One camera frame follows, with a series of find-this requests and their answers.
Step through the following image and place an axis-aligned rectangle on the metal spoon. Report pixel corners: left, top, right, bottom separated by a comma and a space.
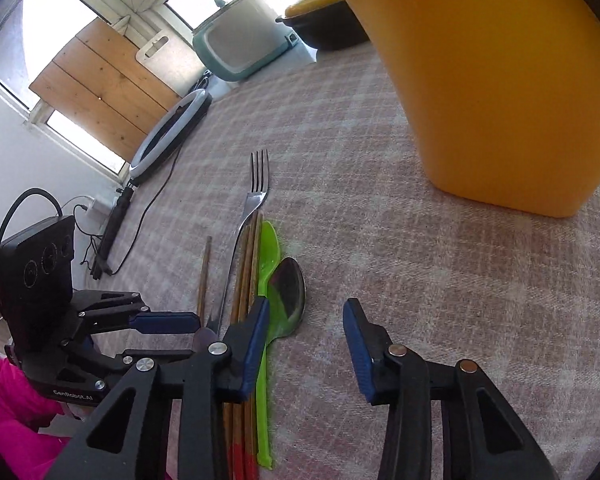
266, 257, 307, 336

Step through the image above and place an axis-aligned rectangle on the pale cutting board with handle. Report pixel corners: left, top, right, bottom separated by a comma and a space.
136, 34, 207, 92

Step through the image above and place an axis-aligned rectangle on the person's left forearm pink sleeve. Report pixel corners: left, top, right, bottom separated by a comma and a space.
0, 357, 76, 480

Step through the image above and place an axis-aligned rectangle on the yellow plastic utensil container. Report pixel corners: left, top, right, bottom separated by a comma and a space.
325, 0, 600, 219

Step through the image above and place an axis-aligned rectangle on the green plastic spoon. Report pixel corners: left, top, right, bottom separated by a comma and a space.
252, 220, 301, 469

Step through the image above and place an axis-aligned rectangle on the black cooking pot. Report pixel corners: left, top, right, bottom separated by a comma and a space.
276, 2, 371, 52

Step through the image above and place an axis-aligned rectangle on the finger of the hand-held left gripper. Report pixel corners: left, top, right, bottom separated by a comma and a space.
65, 290, 202, 345
82, 329, 217, 388

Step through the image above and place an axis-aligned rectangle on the white ring light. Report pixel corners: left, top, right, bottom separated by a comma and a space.
129, 88, 213, 183

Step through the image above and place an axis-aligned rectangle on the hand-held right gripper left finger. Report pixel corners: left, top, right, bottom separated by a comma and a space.
55, 297, 272, 480

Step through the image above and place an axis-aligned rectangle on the pine wooden board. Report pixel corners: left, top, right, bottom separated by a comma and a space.
29, 24, 181, 163

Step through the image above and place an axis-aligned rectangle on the teal and white rice cooker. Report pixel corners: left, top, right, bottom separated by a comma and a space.
192, 0, 301, 82

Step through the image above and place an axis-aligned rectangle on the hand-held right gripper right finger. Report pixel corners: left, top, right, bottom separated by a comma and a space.
342, 297, 563, 480

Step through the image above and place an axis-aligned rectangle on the pink plaid tablecloth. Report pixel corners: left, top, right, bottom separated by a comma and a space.
97, 35, 600, 480

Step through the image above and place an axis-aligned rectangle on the metal fork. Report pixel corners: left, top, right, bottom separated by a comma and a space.
207, 149, 271, 333

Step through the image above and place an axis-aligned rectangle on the black ring light cable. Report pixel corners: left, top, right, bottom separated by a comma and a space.
82, 150, 183, 277

